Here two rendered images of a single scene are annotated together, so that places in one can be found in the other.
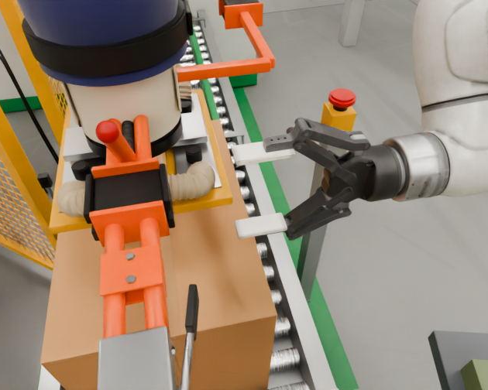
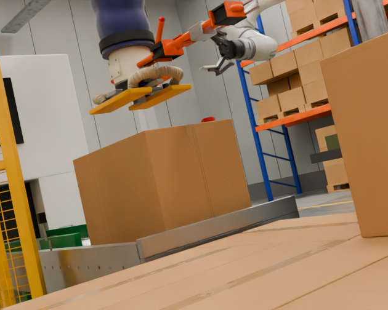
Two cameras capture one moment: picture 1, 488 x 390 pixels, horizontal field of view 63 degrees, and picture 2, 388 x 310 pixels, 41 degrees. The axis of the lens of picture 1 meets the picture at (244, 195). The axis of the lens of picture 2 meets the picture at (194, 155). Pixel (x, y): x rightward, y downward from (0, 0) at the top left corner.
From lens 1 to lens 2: 1.88 m
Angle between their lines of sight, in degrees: 54
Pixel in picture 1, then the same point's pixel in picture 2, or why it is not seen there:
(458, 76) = (239, 27)
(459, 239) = not seen: hidden behind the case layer
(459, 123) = (247, 34)
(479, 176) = (261, 41)
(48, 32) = (122, 28)
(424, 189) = (249, 46)
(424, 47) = (226, 29)
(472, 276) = not seen: hidden behind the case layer
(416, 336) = not seen: hidden behind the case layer
